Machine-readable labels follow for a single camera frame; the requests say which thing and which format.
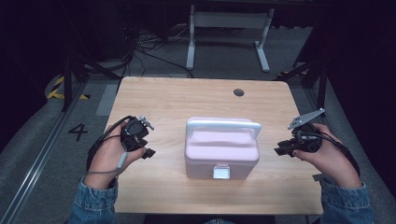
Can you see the black tripod stand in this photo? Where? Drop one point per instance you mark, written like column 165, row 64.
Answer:
column 67, row 81
column 322, row 84

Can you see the person's right hand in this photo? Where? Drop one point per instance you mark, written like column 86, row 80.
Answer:
column 334, row 163

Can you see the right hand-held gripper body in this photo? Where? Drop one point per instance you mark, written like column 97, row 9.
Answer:
column 308, row 140

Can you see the white metal stand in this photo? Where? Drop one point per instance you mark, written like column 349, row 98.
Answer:
column 229, row 19

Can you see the metal floor rail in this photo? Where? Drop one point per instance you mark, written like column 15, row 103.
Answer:
column 37, row 161

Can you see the grey table grommet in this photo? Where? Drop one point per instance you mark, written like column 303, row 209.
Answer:
column 238, row 92

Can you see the yellow black floor tape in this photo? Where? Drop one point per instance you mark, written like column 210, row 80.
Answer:
column 56, row 90

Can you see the person's left hand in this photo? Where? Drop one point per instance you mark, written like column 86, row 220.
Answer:
column 107, row 158

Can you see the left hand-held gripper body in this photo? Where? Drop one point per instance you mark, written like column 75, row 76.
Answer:
column 134, row 133

